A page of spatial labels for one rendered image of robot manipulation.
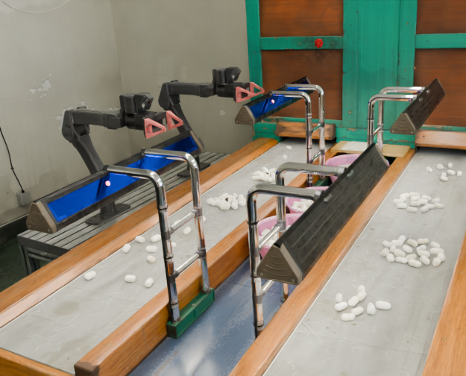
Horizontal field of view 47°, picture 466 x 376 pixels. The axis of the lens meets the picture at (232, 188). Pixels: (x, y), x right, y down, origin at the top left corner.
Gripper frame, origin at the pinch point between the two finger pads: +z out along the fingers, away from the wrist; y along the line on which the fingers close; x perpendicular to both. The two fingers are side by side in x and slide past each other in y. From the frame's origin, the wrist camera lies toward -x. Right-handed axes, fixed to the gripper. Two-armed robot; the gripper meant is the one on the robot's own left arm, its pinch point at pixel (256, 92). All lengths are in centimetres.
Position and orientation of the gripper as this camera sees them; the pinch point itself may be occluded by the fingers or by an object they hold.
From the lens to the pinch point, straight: 238.1
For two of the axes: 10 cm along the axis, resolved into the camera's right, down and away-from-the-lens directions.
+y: 5.3, -3.3, 7.8
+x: 0.5, 9.3, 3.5
